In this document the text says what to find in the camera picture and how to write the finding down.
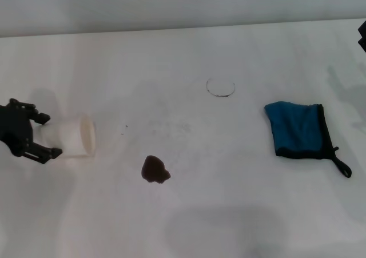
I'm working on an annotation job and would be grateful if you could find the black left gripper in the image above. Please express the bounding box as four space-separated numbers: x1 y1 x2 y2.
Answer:
0 97 63 165

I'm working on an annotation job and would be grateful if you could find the white paper cup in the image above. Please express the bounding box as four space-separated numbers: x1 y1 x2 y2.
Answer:
36 113 97 158

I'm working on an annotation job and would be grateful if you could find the blue rag with black trim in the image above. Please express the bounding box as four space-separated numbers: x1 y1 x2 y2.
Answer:
264 100 353 178

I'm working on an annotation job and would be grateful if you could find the dark brown liquid stain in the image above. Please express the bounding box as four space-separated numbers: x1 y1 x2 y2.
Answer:
141 154 172 184

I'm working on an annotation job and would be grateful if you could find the thin ring-shaped cup stain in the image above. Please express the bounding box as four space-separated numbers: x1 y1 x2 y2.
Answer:
205 77 237 98

